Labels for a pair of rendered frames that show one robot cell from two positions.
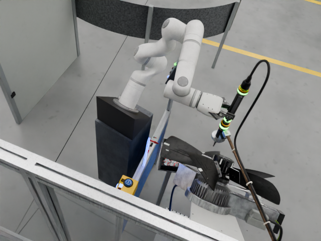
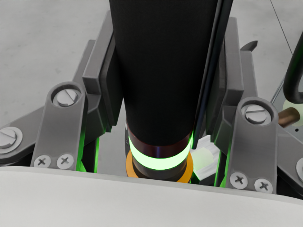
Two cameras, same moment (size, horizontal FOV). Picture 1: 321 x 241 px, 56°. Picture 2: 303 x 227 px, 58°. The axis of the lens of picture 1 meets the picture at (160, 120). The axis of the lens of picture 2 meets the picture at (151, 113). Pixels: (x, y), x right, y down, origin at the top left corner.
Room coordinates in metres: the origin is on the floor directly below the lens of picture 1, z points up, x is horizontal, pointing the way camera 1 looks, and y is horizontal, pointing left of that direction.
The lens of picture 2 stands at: (0.91, -0.22, 1.73)
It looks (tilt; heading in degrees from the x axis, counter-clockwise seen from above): 54 degrees down; 268
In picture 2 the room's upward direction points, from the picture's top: 1 degrees counter-clockwise
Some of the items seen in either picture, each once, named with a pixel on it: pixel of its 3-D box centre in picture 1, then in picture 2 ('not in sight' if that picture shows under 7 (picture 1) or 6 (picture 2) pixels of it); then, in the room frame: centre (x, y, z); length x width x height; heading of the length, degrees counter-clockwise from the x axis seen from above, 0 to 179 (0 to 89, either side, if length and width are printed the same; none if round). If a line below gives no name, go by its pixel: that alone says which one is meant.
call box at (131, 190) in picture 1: (124, 193); not in sight; (0.68, 0.11, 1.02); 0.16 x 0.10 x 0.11; 170
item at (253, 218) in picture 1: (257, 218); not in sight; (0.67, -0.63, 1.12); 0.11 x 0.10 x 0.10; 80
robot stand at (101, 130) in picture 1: (122, 149); not in sight; (1.27, 0.25, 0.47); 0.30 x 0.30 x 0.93; 70
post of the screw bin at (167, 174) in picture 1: (163, 189); not in sight; (1.04, -0.15, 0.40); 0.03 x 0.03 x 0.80; 5
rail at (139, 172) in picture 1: (147, 156); not in sight; (1.07, 0.03, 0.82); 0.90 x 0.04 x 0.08; 170
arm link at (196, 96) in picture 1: (196, 98); not in sight; (0.93, -0.13, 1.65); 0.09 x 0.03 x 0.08; 170
